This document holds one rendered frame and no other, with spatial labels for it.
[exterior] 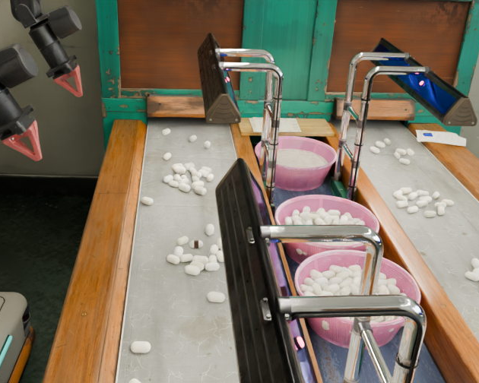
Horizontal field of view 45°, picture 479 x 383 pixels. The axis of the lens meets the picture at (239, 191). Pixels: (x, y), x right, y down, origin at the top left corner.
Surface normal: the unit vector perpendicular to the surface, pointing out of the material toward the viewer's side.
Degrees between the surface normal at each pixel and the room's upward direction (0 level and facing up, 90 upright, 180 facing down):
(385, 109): 66
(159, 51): 90
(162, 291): 0
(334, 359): 0
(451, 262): 0
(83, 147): 90
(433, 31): 90
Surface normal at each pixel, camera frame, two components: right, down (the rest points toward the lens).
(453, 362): -0.99, 0.00
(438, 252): 0.05, -0.89
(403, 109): 0.11, 0.05
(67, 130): 0.04, 0.46
